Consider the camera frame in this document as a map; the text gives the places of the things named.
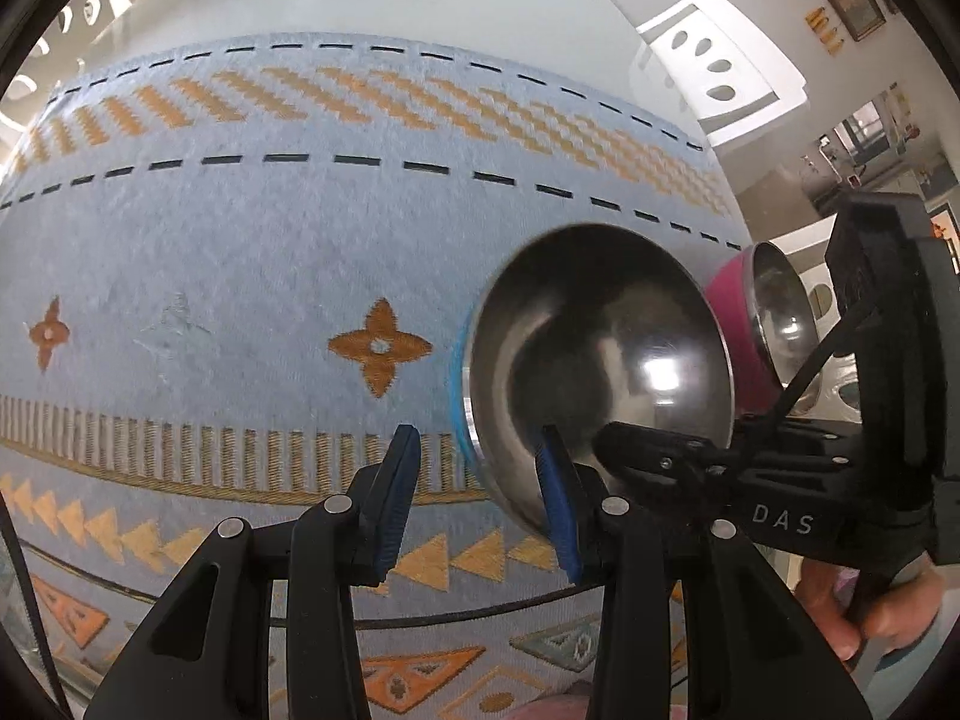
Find wooden framed wall picture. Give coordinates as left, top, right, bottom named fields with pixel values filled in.
left=823, top=0, right=887, bottom=42

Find black cable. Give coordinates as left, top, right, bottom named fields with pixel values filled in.
left=776, top=307, right=878, bottom=428

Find blue orange patterned tablecloth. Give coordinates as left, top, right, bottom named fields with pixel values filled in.
left=0, top=34, right=751, bottom=720

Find blue steel bowl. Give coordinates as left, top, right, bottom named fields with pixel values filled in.
left=448, top=223, right=736, bottom=537

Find white plastic chair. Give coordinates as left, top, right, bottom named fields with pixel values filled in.
left=637, top=0, right=809, bottom=140
left=769, top=229, right=863, bottom=417
left=0, top=0, right=143, bottom=136

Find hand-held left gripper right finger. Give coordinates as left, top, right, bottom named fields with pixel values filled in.
left=540, top=424, right=875, bottom=720

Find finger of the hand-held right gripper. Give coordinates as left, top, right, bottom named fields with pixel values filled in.
left=591, top=420, right=740, bottom=522

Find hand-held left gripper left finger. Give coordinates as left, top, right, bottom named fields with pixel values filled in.
left=82, top=424, right=422, bottom=720

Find pink steel bowl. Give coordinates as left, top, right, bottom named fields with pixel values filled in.
left=701, top=241, right=818, bottom=415

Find person's right hand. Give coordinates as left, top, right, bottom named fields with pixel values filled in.
left=795, top=559, right=948, bottom=674

